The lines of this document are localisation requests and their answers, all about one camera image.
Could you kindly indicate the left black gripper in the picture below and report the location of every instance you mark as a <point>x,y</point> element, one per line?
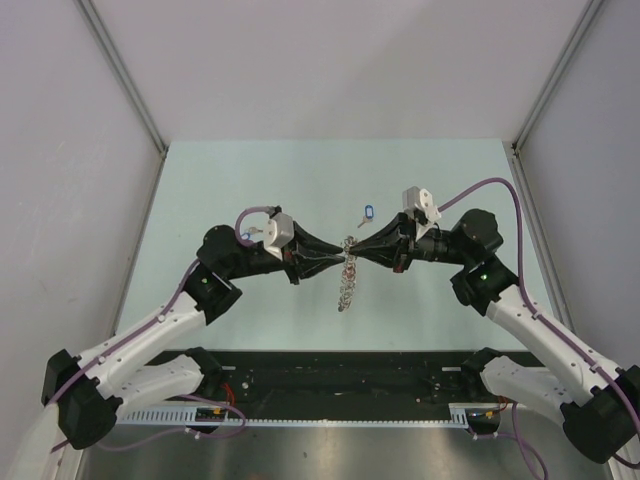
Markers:
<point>295,262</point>

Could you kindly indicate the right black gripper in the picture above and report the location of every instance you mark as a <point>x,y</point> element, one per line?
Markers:
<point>400,230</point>

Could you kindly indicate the key with blue tag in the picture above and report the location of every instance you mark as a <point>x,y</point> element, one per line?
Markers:
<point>251,232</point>
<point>368,216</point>

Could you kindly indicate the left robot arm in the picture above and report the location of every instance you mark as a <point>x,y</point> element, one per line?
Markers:
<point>99,386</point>

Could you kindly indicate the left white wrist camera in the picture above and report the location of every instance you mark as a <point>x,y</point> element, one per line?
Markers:
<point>278,233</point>

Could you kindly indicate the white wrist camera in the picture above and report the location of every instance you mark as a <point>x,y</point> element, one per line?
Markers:
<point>278,233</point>
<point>419,205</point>

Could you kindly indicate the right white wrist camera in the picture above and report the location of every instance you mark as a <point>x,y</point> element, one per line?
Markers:
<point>419,205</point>

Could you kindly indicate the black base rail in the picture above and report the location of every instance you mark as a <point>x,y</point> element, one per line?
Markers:
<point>352,385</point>

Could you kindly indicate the grey cable duct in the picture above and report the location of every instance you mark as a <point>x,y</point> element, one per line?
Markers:
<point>200,415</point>

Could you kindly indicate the right aluminium frame post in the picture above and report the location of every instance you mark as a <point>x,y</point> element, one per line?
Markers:
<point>575,41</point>

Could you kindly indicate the aluminium frame post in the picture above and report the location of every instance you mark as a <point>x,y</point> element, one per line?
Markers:
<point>121,73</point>
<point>575,41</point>

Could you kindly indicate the left aluminium frame post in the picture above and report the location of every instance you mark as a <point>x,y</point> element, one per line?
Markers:
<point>121,73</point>

